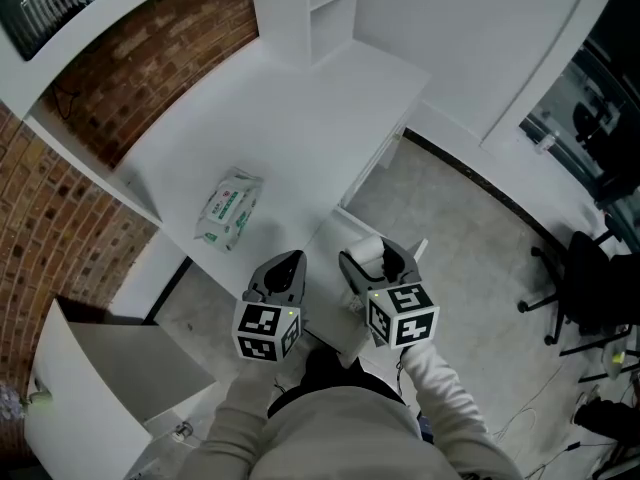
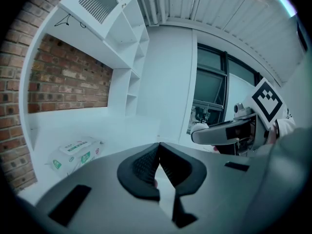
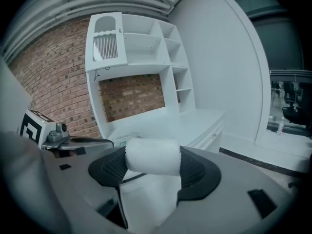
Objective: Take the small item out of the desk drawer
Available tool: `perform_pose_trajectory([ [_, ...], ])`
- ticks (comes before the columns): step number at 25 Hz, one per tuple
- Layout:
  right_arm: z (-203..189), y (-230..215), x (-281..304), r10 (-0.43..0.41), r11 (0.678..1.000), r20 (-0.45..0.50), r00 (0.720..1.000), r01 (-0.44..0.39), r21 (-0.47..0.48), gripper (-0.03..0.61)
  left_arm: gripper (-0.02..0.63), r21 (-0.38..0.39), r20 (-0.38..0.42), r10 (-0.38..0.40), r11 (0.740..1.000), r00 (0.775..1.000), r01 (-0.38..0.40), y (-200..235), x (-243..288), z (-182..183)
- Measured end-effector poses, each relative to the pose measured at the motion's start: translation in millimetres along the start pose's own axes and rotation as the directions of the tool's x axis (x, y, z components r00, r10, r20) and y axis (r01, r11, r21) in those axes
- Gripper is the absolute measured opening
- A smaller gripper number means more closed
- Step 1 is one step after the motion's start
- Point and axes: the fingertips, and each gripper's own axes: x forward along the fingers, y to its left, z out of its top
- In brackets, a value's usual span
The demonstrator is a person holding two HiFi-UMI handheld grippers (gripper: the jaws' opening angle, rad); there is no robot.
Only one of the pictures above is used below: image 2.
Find dark framed window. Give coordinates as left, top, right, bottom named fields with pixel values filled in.
left=186, top=42, right=264, bottom=136

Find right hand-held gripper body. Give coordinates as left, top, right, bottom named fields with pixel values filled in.
left=211, top=78, right=283, bottom=156

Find white slatted panel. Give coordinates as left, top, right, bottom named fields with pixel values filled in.
left=78, top=0, right=120, bottom=24

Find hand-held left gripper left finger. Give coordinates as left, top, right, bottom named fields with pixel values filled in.
left=117, top=142, right=160, bottom=201

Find white desk with hutch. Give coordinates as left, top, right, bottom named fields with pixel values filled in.
left=18, top=0, right=162, bottom=198

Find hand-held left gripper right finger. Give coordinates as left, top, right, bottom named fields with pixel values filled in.
left=159, top=142, right=208, bottom=229

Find thin black cable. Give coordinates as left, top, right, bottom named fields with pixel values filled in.
left=54, top=14, right=71, bottom=28

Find white green wet wipes pack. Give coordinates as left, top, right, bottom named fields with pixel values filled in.
left=44, top=136, right=107, bottom=179

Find person's right forearm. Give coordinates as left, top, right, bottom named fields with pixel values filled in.
left=267, top=117, right=297, bottom=146

